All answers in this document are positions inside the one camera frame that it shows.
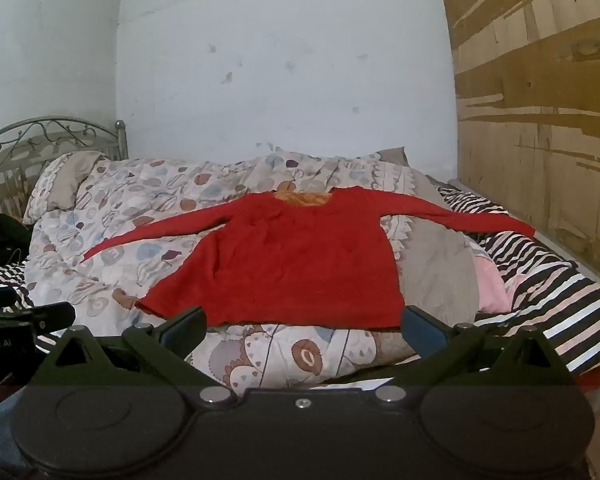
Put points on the black bag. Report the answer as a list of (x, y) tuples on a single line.
[(5, 237)]

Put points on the patterned pillow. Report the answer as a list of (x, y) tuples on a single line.
[(62, 180)]

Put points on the metal bed headboard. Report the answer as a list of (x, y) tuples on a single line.
[(35, 140)]

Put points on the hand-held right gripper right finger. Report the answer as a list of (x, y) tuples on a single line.
[(421, 332)]

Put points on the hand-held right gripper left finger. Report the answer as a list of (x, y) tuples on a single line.
[(186, 329)]

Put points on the striped bed sheet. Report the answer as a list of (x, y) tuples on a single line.
[(555, 285)]

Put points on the pink cloth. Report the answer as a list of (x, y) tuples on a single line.
[(492, 285)]

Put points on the red sweater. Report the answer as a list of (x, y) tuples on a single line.
[(300, 265)]

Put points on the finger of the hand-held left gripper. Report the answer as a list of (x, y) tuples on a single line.
[(50, 316)]

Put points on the patterned quilt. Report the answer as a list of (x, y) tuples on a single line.
[(145, 220)]

